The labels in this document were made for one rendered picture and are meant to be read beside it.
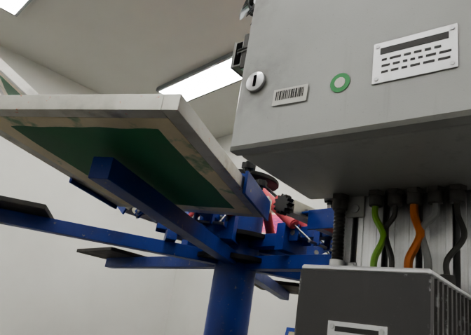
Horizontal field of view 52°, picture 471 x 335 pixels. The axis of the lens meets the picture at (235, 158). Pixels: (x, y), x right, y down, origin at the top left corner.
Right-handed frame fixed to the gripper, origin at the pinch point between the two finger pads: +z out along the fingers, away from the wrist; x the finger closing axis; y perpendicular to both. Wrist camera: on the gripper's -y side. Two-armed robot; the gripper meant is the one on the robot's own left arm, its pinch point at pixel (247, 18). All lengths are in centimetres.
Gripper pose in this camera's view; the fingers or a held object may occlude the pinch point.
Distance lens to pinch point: 188.5
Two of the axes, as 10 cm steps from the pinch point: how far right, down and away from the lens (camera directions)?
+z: -4.7, 2.5, 8.5
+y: -2.7, 8.7, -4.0
